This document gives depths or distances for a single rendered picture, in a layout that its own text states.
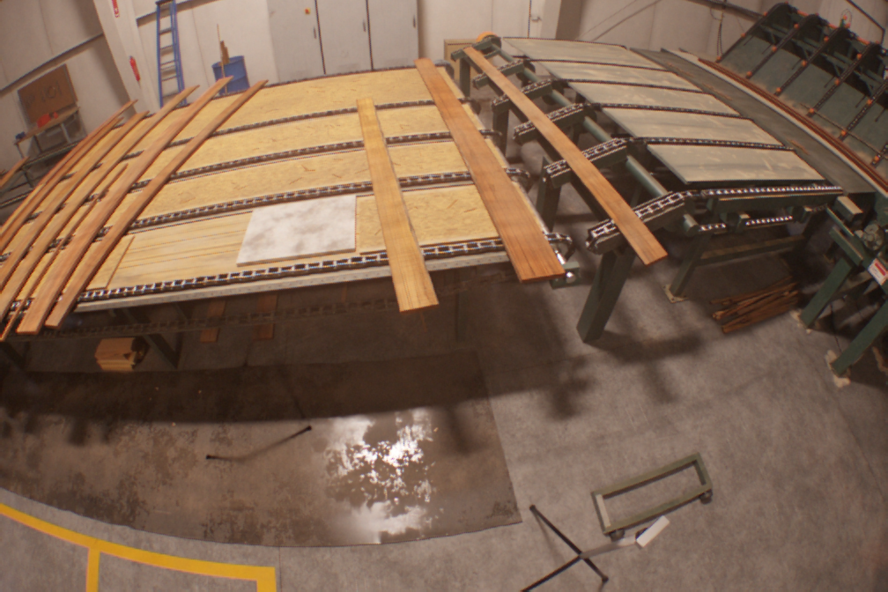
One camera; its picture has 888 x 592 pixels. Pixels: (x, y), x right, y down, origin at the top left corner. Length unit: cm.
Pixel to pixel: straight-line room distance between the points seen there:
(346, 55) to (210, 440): 598
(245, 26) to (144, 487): 701
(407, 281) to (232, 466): 148
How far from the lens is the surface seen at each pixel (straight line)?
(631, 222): 200
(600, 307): 234
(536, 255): 174
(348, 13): 681
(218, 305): 310
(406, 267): 166
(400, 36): 688
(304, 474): 221
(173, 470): 259
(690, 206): 229
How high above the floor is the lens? 202
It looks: 43 degrees down
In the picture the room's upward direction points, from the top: 1 degrees counter-clockwise
